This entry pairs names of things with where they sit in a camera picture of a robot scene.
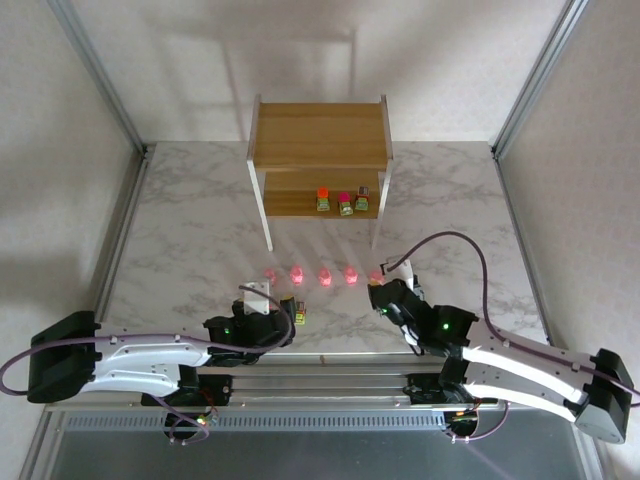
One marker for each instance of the grey-topped green toy truck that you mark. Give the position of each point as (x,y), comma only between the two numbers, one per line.
(362,197)
(301,314)

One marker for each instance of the pink plastic pig toy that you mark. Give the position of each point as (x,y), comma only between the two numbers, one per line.
(270,273)
(325,276)
(351,275)
(296,275)
(376,274)

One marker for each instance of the magenta-topped green toy truck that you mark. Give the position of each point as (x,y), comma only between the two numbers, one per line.
(344,204)

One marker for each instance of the orange-topped green toy truck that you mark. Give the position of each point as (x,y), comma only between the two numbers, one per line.
(323,199)

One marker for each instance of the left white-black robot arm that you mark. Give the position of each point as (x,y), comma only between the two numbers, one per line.
(150,357)

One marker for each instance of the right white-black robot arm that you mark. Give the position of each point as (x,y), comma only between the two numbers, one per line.
(520,372)

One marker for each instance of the two-tier wooden shelf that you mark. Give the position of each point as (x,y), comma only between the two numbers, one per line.
(300,117)

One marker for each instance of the dark grey panel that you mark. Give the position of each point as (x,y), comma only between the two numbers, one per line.
(320,457)

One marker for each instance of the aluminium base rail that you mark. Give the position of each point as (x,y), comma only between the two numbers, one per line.
(320,385)

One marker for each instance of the aluminium table side rail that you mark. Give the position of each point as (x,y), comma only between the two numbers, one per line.
(125,225)
(512,190)

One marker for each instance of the aluminium frame post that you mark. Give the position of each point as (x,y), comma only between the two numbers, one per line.
(540,75)
(98,75)

